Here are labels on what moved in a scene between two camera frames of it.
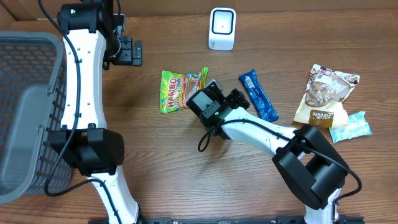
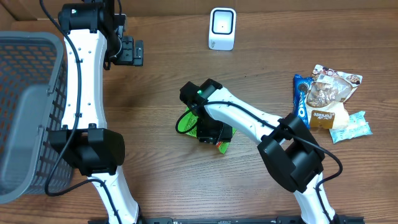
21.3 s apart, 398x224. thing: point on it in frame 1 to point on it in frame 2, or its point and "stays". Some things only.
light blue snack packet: x=356 y=126 stays
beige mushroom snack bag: x=321 y=104 stays
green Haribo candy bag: x=176 y=89 to x=188 y=124
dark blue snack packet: x=264 y=107 to x=300 y=86
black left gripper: x=127 y=58 stays
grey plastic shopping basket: x=33 y=93 stays
